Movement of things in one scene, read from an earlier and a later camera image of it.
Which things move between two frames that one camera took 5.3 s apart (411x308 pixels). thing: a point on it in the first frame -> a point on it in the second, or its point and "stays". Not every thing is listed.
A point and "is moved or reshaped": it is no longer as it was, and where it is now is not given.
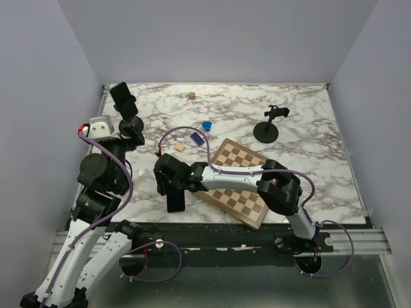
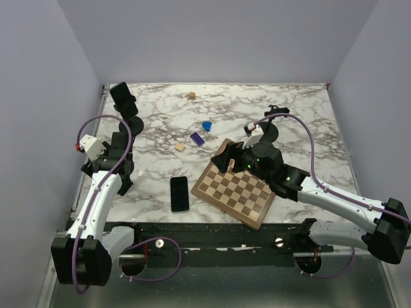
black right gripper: (162, 187) -> (234, 151)
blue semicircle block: (207, 126) stays
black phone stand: (132, 126) stays
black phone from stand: (176, 201) is moved or reshaped
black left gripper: (131, 142) -> (88, 167)
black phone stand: (267, 131) stays
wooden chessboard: (245, 205) stays
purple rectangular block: (198, 139) stays
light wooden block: (179, 147) stays
